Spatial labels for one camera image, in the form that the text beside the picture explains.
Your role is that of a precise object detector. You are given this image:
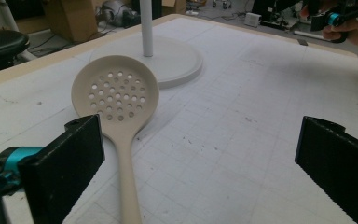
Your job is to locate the beige slotted spoon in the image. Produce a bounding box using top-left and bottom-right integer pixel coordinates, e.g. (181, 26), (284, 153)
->
(71, 54), (160, 224)

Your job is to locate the black office chair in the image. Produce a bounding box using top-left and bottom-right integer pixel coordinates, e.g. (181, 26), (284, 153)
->
(0, 29), (31, 73)

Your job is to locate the grey machine with cables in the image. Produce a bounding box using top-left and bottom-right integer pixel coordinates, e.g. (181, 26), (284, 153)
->
(99, 0), (142, 29)

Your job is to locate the brown cardboard box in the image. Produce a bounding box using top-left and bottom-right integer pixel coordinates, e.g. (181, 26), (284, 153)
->
(42, 0), (99, 44)

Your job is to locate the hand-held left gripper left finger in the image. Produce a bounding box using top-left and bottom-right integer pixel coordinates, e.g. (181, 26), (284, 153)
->
(18, 114), (106, 224)

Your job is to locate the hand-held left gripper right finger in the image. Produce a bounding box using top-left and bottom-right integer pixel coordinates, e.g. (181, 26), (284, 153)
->
(294, 116), (358, 224)

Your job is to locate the white stand with round base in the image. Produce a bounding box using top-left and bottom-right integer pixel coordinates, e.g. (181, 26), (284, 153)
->
(89, 0), (204, 90)

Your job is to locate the white power adapter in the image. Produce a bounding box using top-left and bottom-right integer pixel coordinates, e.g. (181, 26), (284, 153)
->
(243, 12), (263, 28)

